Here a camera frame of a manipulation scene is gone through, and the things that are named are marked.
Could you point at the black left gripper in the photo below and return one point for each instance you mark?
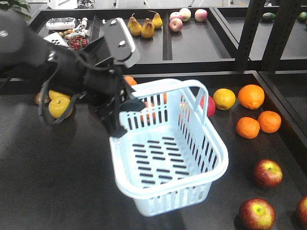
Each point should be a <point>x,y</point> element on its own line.
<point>111,94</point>

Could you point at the light blue plastic basket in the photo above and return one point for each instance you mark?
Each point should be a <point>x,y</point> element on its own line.
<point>171,152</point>

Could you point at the brown pears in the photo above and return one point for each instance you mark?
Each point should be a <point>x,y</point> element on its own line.
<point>147,30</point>

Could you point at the black wooden produce stand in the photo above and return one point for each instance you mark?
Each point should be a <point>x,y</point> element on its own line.
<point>56,170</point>

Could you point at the pink red apple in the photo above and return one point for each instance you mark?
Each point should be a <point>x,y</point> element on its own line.
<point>211,106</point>

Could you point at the white grater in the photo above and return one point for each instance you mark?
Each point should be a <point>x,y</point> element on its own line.
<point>56,39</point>

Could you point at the yellow apple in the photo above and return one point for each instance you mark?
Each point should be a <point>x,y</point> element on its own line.
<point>224,99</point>

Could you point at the small orange left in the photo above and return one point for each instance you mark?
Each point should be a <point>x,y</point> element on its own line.
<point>247,127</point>

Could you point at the small orange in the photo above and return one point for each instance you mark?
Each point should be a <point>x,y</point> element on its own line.
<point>247,127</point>
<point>269,121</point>

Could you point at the large orange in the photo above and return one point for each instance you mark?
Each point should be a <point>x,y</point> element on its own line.
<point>251,96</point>

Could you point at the green potted plant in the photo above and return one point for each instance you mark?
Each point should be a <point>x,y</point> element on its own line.
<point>22,7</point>

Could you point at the small orange right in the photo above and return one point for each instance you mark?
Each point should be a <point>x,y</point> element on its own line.
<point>269,121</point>

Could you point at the red apple middle left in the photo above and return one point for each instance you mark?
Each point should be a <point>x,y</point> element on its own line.
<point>267,173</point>

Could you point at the red apple front left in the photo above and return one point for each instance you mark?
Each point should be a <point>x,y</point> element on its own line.
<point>257,214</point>

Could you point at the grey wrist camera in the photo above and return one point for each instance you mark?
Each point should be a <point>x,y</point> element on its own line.
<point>120,43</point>

